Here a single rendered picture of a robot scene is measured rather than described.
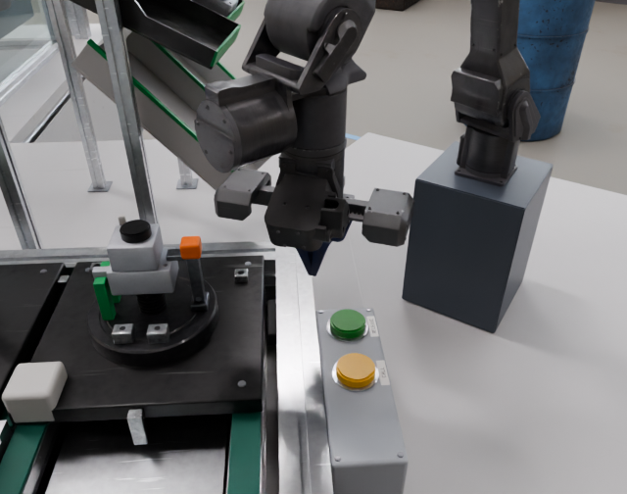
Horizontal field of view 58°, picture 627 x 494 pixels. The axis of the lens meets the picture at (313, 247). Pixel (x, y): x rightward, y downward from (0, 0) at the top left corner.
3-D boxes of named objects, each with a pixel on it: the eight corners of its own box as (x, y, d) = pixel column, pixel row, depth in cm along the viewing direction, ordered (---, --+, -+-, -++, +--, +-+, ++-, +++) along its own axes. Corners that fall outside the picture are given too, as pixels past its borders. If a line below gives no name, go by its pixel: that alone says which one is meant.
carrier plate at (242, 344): (265, 267, 75) (264, 253, 74) (263, 413, 56) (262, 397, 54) (79, 273, 74) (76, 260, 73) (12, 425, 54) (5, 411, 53)
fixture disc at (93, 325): (222, 279, 70) (220, 266, 69) (214, 363, 58) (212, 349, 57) (107, 283, 69) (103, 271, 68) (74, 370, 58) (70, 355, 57)
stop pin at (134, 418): (150, 434, 56) (143, 408, 54) (148, 444, 55) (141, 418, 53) (135, 434, 56) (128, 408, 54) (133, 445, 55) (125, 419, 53)
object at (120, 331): (136, 333, 59) (133, 322, 58) (133, 343, 58) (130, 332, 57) (117, 334, 59) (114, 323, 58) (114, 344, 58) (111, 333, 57)
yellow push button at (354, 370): (371, 364, 61) (372, 350, 60) (377, 393, 57) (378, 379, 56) (334, 366, 60) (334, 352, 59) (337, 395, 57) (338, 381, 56)
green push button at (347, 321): (362, 320, 66) (362, 307, 65) (366, 344, 63) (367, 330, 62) (328, 321, 66) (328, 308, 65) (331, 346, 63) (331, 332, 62)
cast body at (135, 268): (179, 268, 63) (169, 214, 59) (173, 293, 59) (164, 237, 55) (101, 271, 62) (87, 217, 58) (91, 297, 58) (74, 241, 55)
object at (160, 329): (169, 333, 59) (168, 322, 58) (168, 343, 58) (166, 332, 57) (150, 334, 59) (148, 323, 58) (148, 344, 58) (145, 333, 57)
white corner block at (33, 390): (73, 386, 58) (64, 359, 56) (60, 423, 55) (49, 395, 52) (26, 389, 58) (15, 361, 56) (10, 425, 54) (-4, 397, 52)
